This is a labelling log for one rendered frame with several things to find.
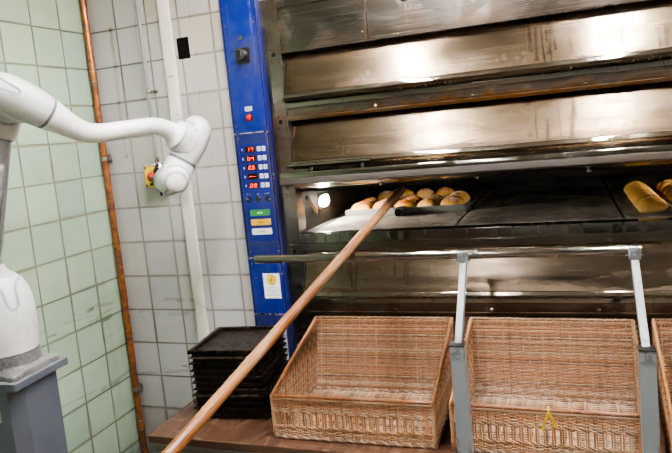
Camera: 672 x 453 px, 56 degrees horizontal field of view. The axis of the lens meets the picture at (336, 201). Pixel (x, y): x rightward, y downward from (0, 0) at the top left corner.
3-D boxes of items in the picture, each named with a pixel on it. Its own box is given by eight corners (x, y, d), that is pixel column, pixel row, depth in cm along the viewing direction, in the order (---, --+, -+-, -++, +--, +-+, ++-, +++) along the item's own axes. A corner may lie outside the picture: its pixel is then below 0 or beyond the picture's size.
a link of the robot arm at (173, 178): (175, 200, 228) (191, 167, 230) (184, 202, 214) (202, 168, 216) (147, 186, 224) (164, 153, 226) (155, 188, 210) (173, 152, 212)
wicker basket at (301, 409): (320, 380, 258) (313, 314, 255) (461, 386, 239) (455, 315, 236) (270, 439, 212) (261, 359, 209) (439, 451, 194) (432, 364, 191)
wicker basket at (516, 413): (473, 387, 238) (468, 315, 235) (640, 396, 218) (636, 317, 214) (449, 452, 193) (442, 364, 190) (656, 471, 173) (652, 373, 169)
